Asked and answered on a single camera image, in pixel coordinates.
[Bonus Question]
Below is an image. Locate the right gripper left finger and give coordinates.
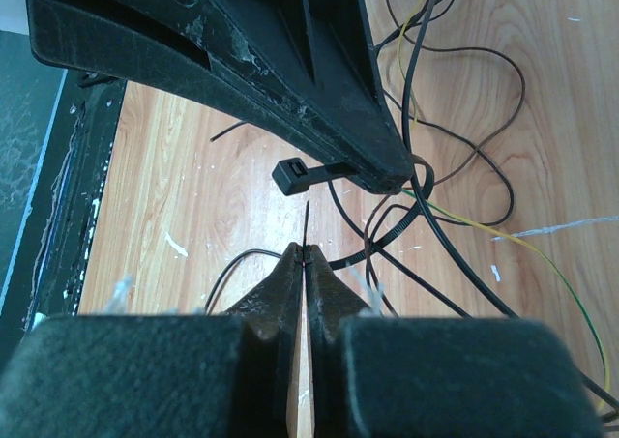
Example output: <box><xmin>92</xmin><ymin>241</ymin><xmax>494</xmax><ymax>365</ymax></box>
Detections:
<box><xmin>1</xmin><ymin>244</ymin><xmax>302</xmax><ymax>437</ymax></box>

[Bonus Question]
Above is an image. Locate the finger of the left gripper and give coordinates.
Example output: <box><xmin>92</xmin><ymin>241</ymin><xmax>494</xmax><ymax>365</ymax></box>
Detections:
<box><xmin>25</xmin><ymin>0</ymin><xmax>413</xmax><ymax>194</ymax></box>

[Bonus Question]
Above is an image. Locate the black zip tie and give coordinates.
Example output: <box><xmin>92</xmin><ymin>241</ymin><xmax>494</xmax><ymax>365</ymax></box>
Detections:
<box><xmin>272</xmin><ymin>158</ymin><xmax>422</xmax><ymax>256</ymax></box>

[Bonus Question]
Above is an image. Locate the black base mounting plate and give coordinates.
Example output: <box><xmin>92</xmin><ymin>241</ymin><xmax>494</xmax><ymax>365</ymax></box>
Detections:
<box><xmin>23</xmin><ymin>71</ymin><xmax>127</xmax><ymax>332</ymax></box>

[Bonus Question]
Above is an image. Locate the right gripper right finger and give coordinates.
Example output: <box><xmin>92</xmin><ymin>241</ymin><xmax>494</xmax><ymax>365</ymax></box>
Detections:
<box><xmin>304</xmin><ymin>246</ymin><xmax>603</xmax><ymax>437</ymax></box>

